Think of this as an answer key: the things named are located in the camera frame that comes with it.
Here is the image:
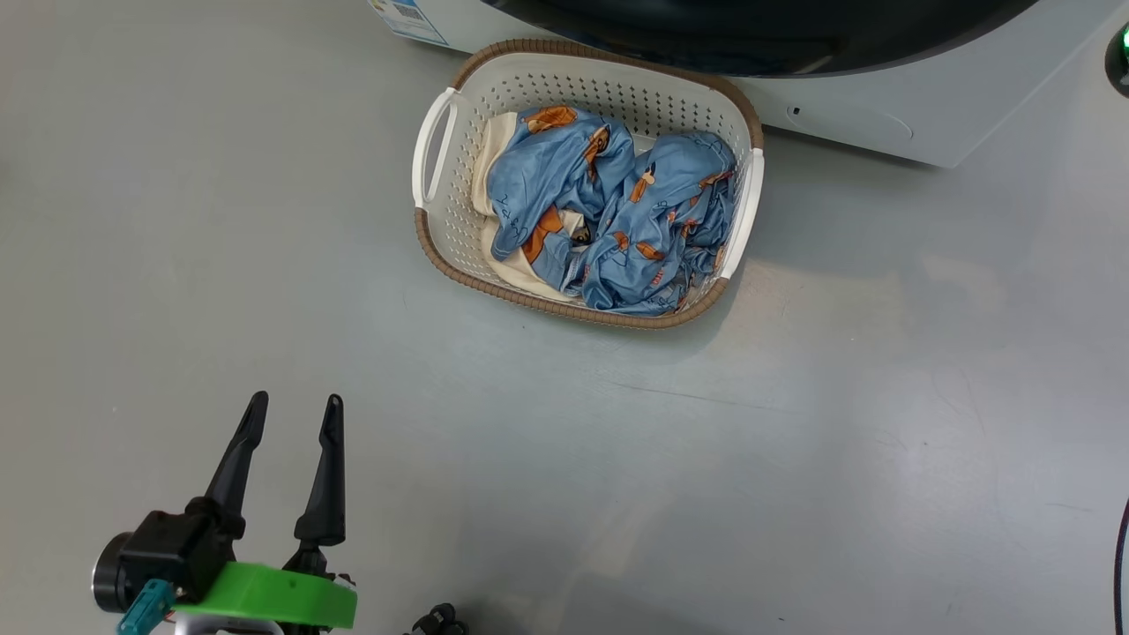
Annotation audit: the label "green-band left gripper body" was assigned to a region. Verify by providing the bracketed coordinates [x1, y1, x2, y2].
[172, 545, 358, 631]

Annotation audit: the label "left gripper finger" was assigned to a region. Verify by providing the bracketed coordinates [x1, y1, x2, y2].
[295, 394, 347, 548]
[203, 392, 269, 537]

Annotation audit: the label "cream white garment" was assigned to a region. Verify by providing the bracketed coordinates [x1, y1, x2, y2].
[472, 112, 583, 305]

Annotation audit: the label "blue orange-print garment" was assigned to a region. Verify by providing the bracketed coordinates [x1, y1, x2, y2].
[564, 132, 738, 317]
[488, 106, 638, 294]

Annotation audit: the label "dark round washing machine door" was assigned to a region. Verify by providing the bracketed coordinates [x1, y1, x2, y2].
[481, 0, 1042, 78]

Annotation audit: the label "white perforated laundry basket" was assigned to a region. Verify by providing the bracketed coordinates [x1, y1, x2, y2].
[412, 38, 766, 330]

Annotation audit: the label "white front-load washing machine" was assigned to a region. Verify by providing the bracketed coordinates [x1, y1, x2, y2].
[369, 0, 1129, 168]

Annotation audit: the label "blue energy label sticker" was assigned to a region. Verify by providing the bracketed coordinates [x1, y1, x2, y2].
[370, 0, 448, 47]

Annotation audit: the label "black ribbed cable connectors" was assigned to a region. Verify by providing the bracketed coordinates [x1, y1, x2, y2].
[406, 603, 468, 635]

